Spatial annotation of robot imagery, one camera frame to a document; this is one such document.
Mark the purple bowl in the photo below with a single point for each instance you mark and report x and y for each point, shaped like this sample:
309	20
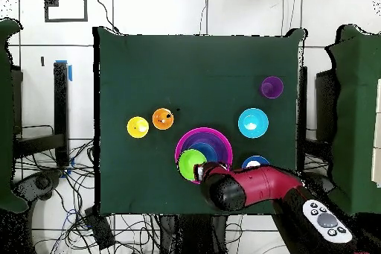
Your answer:
214	139

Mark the orange cup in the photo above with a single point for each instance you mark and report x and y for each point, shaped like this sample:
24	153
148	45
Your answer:
159	115

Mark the green bowl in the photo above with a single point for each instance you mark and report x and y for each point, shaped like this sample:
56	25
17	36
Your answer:
190	164

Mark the large pink bowl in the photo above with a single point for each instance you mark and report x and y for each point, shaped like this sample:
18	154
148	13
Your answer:
226	143

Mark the dark blue bowl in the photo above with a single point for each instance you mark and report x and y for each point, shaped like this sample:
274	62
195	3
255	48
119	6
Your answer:
247	161

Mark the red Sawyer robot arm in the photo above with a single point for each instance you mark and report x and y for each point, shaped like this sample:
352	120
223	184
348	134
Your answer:
262	182

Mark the yellow cup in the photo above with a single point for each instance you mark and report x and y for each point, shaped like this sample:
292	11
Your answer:
134	123

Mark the cyan bowl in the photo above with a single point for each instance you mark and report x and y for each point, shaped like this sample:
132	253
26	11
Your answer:
253	120

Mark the purple cup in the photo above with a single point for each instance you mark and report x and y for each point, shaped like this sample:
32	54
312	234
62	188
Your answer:
272	87

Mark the black stand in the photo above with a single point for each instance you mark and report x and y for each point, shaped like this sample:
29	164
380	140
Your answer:
303	102
61	102

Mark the blue tape piece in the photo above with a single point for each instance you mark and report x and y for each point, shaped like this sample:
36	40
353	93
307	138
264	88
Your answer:
70	72

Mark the black box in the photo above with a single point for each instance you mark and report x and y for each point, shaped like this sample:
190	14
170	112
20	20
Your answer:
101	230

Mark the grey chair base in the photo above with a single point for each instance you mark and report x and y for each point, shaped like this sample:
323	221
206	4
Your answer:
41	182
323	184

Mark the dark green side tablecloth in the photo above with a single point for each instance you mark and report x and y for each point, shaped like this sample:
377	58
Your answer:
357	117
6	117

